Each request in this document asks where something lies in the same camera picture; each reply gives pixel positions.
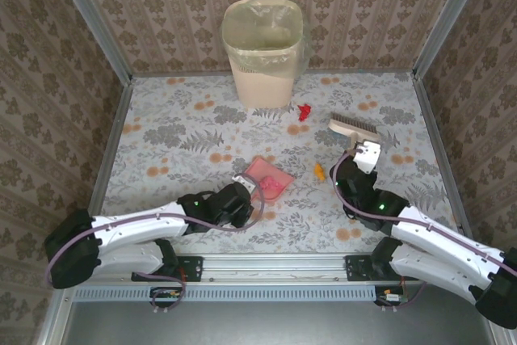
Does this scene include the pink plastic dustpan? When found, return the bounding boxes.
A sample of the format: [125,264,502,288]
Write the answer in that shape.
[245,157,296,205]

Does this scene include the beige hand brush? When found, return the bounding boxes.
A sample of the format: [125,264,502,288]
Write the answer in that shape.
[326,112,380,152]

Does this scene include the small electronics board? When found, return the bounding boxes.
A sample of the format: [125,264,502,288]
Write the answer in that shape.
[374,284,408,308]
[149,286,183,309]

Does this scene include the beige plastic trash bin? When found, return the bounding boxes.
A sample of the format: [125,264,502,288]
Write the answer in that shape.
[221,0,306,108]

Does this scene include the grey metal panel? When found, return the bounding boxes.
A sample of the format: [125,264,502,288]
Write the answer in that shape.
[60,300,498,345]

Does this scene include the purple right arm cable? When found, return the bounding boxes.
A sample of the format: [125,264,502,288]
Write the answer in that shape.
[329,149,517,313]

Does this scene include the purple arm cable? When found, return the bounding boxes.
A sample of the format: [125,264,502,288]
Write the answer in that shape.
[45,173,267,316]
[329,149,517,313]

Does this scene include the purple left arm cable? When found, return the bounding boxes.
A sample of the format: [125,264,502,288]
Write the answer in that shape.
[45,173,267,316]

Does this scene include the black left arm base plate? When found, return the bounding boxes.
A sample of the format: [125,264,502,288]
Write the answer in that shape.
[131,255,203,283]

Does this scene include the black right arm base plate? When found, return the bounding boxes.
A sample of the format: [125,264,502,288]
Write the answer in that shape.
[344,255,421,281]

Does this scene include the aluminium mounting rail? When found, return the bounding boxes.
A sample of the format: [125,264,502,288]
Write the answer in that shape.
[60,254,496,281]

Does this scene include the aluminium table side rail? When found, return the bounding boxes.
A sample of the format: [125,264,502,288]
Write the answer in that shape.
[86,78,134,217]
[411,74,473,241]

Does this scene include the grey slotted cable duct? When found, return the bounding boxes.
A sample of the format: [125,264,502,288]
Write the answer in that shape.
[74,284,376,301]

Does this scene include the aluminium corner post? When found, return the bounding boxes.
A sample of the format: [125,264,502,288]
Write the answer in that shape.
[411,0,492,79]
[48,0,132,86]

